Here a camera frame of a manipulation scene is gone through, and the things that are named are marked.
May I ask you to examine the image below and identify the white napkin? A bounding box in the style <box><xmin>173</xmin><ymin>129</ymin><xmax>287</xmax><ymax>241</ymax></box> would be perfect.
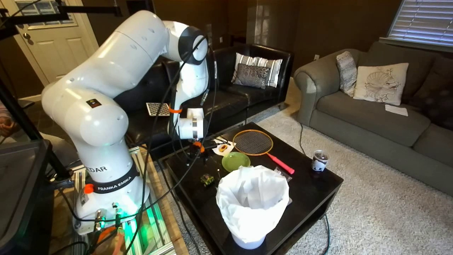
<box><xmin>212</xmin><ymin>136</ymin><xmax>235</xmax><ymax>156</ymax></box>

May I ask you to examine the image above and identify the green plate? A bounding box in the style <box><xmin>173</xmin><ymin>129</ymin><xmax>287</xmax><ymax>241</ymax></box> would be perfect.
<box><xmin>222</xmin><ymin>152</ymin><xmax>251</xmax><ymax>172</ymax></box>

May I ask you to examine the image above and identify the checkerboard sheet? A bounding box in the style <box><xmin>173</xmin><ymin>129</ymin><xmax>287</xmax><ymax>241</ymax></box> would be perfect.
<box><xmin>146</xmin><ymin>102</ymin><xmax>171</xmax><ymax>117</ymax></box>

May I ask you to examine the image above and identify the black leather sofa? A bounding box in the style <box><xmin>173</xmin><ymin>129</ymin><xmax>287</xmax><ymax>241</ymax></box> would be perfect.
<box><xmin>113</xmin><ymin>43</ymin><xmax>294</xmax><ymax>151</ymax></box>

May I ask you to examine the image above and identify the white bin with bag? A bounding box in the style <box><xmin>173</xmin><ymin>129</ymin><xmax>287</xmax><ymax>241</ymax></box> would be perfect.
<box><xmin>216</xmin><ymin>165</ymin><xmax>290</xmax><ymax>250</ymax></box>

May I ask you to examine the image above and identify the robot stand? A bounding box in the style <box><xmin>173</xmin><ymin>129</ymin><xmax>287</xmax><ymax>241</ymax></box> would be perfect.
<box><xmin>50</xmin><ymin>145</ymin><xmax>189</xmax><ymax>255</ymax></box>

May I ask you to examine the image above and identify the clear plastic wrapper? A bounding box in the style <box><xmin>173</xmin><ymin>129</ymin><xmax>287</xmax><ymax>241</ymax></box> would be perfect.
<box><xmin>274</xmin><ymin>168</ymin><xmax>293</xmax><ymax>183</ymax></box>

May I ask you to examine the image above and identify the grey glitter pillow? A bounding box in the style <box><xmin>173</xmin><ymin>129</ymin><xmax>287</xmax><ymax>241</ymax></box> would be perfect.
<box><xmin>234</xmin><ymin>63</ymin><xmax>270</xmax><ymax>89</ymax></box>

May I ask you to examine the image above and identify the striped pillow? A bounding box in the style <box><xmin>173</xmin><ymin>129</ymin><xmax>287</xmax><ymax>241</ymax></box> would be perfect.
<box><xmin>231</xmin><ymin>52</ymin><xmax>283</xmax><ymax>88</ymax></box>

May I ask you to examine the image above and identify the patterned cup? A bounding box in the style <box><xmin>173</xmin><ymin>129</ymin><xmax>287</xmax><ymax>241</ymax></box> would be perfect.
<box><xmin>311</xmin><ymin>150</ymin><xmax>330</xmax><ymax>172</ymax></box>

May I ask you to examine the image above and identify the white door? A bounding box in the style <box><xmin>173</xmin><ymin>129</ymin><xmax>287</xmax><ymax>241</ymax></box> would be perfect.
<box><xmin>1</xmin><ymin>0</ymin><xmax>100</xmax><ymax>86</ymax></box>

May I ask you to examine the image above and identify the grey patterned pillow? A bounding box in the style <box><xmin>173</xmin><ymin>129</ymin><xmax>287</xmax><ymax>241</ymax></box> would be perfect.
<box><xmin>336</xmin><ymin>51</ymin><xmax>358</xmax><ymax>97</ymax></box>

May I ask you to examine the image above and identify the grey fabric sofa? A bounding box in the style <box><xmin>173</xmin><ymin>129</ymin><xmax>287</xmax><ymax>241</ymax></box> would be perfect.
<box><xmin>293</xmin><ymin>41</ymin><xmax>453</xmax><ymax>197</ymax></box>

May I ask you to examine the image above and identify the person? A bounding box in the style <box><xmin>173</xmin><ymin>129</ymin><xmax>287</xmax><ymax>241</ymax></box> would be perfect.
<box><xmin>0</xmin><ymin>102</ymin><xmax>22</xmax><ymax>139</ymax></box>

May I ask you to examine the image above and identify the white pillow with drawing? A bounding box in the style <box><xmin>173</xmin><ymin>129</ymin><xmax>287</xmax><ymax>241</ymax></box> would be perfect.
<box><xmin>353</xmin><ymin>63</ymin><xmax>409</xmax><ymax>106</ymax></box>

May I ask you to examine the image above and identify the white paper sheet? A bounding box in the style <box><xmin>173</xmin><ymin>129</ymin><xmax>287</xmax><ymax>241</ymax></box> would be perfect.
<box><xmin>385</xmin><ymin>104</ymin><xmax>409</xmax><ymax>117</ymax></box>

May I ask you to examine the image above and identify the window with blinds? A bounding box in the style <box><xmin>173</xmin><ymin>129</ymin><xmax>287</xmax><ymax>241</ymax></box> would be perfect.
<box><xmin>379</xmin><ymin>0</ymin><xmax>453</xmax><ymax>53</ymax></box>

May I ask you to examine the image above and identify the orange badminton racket red handle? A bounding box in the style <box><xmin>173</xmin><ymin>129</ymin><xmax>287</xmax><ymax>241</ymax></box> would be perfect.
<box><xmin>233</xmin><ymin>130</ymin><xmax>295</xmax><ymax>175</ymax></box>

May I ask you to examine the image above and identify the black cable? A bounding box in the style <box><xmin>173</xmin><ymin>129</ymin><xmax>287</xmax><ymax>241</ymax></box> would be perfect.
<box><xmin>299</xmin><ymin>122</ymin><xmax>332</xmax><ymax>255</ymax></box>

